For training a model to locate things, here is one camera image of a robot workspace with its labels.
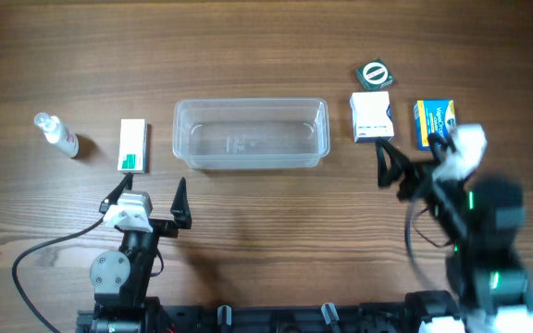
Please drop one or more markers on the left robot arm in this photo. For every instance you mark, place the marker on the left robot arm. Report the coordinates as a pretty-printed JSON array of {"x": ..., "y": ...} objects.
[{"x": 120, "y": 278}]

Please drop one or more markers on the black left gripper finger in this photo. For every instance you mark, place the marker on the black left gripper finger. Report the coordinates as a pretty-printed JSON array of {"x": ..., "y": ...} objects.
[
  {"x": 112, "y": 197},
  {"x": 180, "y": 208}
]

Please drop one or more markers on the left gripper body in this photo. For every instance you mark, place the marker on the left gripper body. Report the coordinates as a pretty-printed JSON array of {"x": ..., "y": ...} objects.
[{"x": 162, "y": 226}]

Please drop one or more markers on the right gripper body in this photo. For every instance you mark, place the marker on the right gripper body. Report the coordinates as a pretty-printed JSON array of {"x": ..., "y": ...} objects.
[{"x": 418, "y": 176}]

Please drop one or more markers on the green round-label box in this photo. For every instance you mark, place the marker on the green round-label box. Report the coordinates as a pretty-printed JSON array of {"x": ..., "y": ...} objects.
[{"x": 374, "y": 76}]

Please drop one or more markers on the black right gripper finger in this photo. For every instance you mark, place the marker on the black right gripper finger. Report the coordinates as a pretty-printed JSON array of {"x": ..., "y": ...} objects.
[
  {"x": 384, "y": 180},
  {"x": 391, "y": 160}
]

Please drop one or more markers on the white medicine box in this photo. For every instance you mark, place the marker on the white medicine box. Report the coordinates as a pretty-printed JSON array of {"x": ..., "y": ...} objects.
[{"x": 372, "y": 117}]

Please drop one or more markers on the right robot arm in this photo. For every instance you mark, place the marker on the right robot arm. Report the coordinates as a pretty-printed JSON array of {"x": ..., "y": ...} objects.
[{"x": 484, "y": 270}]

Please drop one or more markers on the white spray bottle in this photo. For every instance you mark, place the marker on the white spray bottle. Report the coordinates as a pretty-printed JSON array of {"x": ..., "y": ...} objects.
[{"x": 58, "y": 134}]

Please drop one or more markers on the clear plastic container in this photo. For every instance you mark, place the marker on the clear plastic container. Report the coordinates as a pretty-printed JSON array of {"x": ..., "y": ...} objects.
[{"x": 251, "y": 133}]

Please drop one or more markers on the blue yellow VapoDrops box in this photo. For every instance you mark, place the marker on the blue yellow VapoDrops box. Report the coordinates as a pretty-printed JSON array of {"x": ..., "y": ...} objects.
[{"x": 433, "y": 116}]

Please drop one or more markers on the white green box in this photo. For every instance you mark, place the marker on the white green box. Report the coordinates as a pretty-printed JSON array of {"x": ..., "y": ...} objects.
[{"x": 132, "y": 155}]

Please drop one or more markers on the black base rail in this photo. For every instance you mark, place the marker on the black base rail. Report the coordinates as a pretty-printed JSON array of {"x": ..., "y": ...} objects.
[{"x": 422, "y": 311}]

